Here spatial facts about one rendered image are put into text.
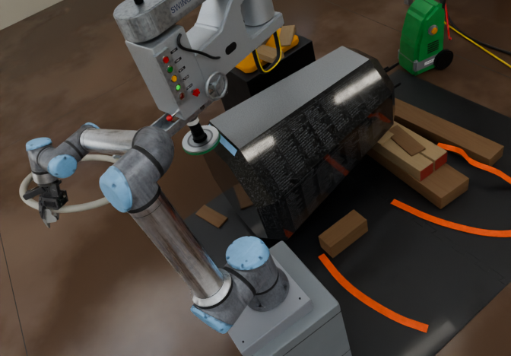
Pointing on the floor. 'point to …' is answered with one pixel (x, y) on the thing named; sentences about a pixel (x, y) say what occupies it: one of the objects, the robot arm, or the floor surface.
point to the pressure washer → (424, 34)
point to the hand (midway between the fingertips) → (51, 220)
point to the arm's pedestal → (318, 332)
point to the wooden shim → (211, 216)
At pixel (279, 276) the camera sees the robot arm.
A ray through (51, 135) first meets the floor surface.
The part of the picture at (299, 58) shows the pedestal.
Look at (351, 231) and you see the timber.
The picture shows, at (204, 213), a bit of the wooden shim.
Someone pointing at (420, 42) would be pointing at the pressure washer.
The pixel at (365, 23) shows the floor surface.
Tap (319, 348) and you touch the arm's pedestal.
